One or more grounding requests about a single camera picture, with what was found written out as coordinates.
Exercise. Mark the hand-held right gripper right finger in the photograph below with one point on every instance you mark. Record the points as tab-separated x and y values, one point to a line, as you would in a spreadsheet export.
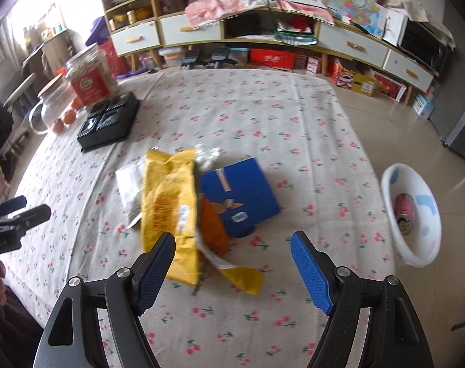
312	276

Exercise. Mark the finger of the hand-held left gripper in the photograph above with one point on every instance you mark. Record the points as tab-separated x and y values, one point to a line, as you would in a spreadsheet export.
33	215
8	204

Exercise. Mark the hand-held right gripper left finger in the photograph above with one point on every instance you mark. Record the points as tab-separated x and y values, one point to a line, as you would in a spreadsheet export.
155	272

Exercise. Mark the yellow snack bag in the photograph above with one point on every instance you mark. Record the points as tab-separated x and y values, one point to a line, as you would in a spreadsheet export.
169	207

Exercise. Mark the red white drink can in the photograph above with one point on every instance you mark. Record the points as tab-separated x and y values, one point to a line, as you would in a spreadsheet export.
404	214

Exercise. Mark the white plastic basin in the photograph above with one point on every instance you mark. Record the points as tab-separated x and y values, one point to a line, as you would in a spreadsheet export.
424	237

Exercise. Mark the orange peel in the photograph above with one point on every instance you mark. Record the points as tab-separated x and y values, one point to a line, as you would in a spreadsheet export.
215	230

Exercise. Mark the clear plastic wrapper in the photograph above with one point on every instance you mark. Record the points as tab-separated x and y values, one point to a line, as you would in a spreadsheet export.
131	188

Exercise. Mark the orange fruit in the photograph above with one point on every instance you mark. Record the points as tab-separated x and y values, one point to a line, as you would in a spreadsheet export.
69	116
77	102
58	126

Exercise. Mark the blue cardboard box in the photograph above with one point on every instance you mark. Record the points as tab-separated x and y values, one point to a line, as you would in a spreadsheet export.
247	195

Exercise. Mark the glass pitcher with wooden lid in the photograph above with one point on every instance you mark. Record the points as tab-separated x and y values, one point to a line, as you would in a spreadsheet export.
54	99

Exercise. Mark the black plastic tray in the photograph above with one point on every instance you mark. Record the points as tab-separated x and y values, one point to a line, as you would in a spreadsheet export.
109	122

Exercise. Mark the crumpled white paper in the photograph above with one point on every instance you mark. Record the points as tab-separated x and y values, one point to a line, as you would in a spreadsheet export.
208	157

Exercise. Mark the clear jar with red label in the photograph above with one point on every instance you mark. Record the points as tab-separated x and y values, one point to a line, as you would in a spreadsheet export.
92	78

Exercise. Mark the cherry print tablecloth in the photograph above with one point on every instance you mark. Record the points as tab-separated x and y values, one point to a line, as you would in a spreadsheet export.
255	122

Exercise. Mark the red bag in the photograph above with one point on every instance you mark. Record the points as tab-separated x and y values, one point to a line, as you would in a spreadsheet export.
111	59

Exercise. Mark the purple bag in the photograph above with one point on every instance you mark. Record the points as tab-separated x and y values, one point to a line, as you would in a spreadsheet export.
96	30

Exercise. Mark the lion print cardboard box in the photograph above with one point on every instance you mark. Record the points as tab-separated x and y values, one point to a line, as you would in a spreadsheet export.
351	78

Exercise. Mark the red picture box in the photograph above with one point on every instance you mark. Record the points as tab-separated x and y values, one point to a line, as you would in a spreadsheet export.
389	88

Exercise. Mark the small blue white box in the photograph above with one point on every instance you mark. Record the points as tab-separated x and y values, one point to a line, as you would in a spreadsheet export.
424	105

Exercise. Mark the small pink boxes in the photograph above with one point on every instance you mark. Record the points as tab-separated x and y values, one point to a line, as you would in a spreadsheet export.
309	63

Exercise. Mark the wooden shelf unit with drawer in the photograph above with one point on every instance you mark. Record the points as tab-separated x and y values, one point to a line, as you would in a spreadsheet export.
132	27

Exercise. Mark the grey refrigerator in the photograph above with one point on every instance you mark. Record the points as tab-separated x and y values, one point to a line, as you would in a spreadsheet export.
464	122

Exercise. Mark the red flat box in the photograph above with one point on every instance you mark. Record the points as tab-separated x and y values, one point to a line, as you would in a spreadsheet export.
272	59

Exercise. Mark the low wooden cabinet white drawers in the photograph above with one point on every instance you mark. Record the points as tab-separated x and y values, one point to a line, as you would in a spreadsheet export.
355	44

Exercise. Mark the folded green white cloths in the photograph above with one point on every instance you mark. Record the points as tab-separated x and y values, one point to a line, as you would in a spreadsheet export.
295	32

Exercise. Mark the black microwave oven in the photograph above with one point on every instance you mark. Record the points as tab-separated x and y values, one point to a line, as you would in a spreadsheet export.
424	46

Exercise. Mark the black electronics box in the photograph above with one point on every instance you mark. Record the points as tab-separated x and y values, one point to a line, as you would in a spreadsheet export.
244	25

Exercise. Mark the map print paper bag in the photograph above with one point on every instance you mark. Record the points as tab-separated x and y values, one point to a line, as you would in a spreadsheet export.
357	11

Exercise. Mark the pink cloth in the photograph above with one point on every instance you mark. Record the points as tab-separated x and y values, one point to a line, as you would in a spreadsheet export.
224	5

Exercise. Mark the beige floral cloth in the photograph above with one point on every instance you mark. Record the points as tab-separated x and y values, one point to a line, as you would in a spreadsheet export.
424	11

